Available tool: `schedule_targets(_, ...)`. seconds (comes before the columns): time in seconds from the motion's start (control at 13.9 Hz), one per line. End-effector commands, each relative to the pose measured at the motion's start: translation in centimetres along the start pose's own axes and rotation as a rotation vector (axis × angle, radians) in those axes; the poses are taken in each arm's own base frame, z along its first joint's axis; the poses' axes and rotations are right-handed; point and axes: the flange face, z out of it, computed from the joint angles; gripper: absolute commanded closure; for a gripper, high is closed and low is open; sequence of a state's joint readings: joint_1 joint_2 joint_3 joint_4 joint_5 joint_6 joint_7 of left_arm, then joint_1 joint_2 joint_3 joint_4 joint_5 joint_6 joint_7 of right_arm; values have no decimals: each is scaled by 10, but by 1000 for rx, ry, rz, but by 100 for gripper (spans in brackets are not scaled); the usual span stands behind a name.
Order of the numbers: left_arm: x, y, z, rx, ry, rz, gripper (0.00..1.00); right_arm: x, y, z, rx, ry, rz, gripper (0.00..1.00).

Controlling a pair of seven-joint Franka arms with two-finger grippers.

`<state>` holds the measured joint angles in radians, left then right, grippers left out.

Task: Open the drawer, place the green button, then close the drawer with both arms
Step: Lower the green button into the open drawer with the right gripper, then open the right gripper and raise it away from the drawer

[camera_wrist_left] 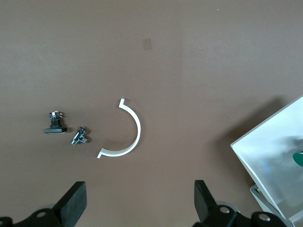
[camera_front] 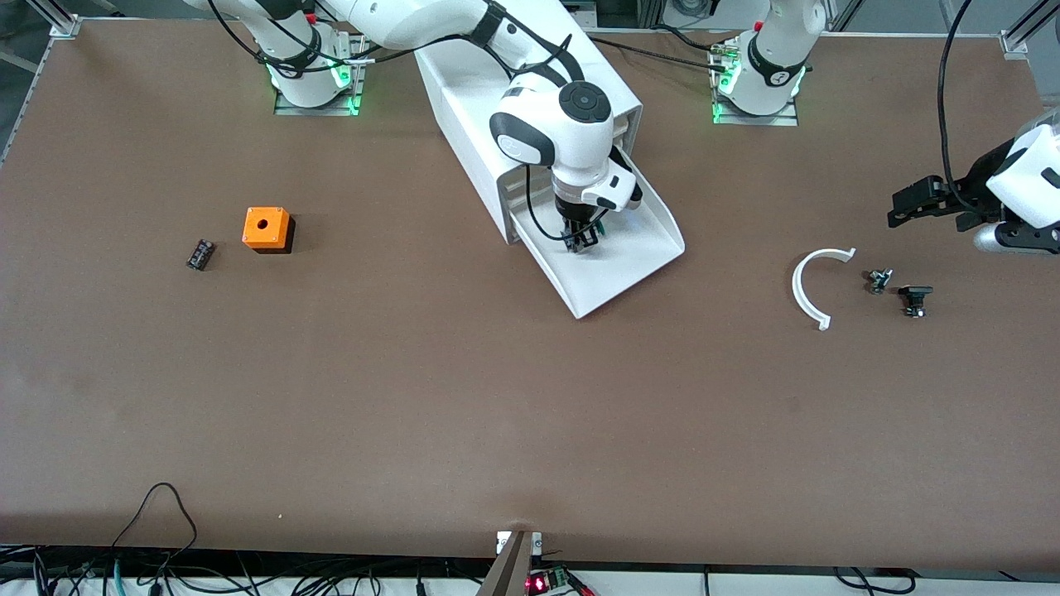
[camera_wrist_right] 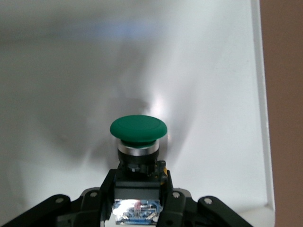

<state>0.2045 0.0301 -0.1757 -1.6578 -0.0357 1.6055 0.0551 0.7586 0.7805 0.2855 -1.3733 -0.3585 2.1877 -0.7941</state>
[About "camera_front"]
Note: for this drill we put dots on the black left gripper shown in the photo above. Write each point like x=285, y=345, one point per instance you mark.
x=980, y=184

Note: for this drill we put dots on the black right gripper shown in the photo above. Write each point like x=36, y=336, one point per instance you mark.
x=572, y=213

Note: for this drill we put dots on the green push button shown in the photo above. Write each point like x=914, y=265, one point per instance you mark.
x=601, y=225

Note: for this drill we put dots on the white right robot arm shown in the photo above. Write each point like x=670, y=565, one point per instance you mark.
x=571, y=141

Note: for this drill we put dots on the small black silver component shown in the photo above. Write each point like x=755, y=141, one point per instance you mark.
x=878, y=281

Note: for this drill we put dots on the white curved plastic arc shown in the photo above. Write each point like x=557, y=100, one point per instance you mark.
x=797, y=290

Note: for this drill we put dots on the aluminium corner profile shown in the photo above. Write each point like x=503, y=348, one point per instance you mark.
x=62, y=25
x=1023, y=33

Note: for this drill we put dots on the orange box with hole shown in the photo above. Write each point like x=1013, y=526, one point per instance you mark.
x=265, y=228

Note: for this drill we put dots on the circuit board with red light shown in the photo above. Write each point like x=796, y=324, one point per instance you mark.
x=538, y=583

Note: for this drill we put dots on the small black contact block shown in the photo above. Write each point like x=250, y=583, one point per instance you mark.
x=201, y=255

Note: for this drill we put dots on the small black bracket component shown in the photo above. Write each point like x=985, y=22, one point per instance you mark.
x=914, y=291

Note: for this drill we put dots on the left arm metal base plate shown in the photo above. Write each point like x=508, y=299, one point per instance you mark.
x=778, y=121

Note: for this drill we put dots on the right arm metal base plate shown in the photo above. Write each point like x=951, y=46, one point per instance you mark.
x=331, y=110

